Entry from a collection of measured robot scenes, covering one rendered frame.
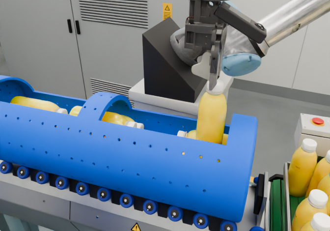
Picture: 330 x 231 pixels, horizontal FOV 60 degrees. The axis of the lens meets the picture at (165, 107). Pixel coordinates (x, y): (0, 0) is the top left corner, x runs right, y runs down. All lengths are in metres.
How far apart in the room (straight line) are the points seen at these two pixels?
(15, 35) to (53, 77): 0.57
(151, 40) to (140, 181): 0.46
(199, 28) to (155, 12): 1.66
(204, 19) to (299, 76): 2.93
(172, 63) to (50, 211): 0.64
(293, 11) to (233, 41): 0.18
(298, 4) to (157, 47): 0.43
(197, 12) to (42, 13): 2.45
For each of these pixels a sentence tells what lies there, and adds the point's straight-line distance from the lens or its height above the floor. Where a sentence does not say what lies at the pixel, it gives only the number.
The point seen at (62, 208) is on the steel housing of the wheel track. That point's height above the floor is 0.87.
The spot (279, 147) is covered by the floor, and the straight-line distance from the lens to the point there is 2.80.
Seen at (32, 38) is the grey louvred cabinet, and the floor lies 0.77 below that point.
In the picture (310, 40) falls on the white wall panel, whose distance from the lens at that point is 3.38.
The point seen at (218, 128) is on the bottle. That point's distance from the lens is 0.71.
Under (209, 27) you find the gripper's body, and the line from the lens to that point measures 0.61.
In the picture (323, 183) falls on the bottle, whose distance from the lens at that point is 0.92.
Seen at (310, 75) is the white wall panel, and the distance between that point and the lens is 3.51.
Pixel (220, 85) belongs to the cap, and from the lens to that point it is 0.68.
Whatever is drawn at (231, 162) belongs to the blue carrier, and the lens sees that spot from 0.69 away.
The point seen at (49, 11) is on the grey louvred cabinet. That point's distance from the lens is 2.92.
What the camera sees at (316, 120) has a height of 1.11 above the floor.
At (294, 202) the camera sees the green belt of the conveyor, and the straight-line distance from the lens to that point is 1.06.
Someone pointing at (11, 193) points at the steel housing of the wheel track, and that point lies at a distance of 1.16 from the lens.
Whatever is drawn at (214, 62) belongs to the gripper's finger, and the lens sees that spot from 0.62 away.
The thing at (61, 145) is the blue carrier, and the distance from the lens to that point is 0.83.
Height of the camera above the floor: 1.63
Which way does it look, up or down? 31 degrees down
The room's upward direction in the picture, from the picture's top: straight up
